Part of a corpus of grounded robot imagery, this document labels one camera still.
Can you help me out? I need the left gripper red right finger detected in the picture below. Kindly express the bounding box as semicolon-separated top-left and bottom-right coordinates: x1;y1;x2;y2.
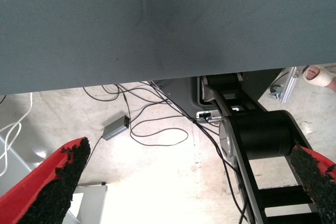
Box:
288;144;336;224

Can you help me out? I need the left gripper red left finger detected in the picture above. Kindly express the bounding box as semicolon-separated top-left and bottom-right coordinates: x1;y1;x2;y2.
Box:
0;136;91;224

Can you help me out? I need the light grey panel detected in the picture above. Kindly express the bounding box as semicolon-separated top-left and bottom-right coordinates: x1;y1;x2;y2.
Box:
0;134;44;199

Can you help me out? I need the white box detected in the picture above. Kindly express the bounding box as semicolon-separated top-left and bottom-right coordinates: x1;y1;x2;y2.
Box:
68;183;109;224

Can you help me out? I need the aluminium profile leg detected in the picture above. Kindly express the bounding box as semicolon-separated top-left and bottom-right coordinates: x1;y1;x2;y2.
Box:
279;66;301;104

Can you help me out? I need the grey caster wheel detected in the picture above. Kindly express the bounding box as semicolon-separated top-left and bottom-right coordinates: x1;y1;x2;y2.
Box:
267;84;285;100

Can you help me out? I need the grey power adapter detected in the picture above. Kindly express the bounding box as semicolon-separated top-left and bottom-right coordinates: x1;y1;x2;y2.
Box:
101;114;131;142

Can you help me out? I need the person's foot in sandal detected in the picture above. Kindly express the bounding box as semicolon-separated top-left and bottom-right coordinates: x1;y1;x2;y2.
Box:
301;64;336;91

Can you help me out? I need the dark grey table cloth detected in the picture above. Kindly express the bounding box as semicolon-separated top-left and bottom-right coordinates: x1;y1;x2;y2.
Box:
0;0;336;96

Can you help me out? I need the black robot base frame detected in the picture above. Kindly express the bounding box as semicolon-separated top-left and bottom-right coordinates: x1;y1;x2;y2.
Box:
153;68;320;224

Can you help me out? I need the white floor cable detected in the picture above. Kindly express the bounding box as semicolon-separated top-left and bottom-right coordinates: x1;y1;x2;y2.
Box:
0;92;34;178

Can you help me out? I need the thin black floor cable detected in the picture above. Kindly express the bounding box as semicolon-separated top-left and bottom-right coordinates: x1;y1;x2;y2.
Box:
129;113;190;147
146;80;249;222

